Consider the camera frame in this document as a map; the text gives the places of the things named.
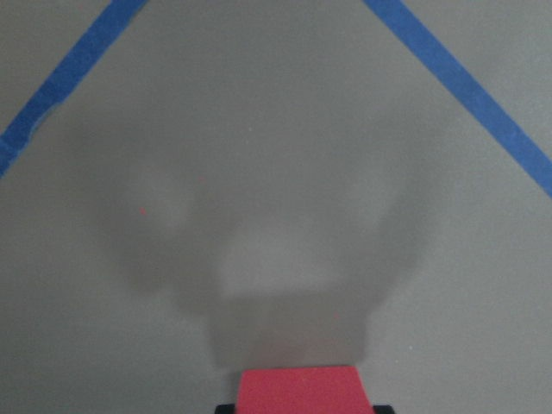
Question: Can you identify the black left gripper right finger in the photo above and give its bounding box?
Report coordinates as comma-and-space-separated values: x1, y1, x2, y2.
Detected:
373, 405, 394, 414

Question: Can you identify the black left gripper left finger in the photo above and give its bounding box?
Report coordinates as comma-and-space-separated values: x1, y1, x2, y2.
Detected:
216, 404, 235, 414

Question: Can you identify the red block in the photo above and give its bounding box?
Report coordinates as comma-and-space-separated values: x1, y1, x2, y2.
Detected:
235, 366, 374, 414

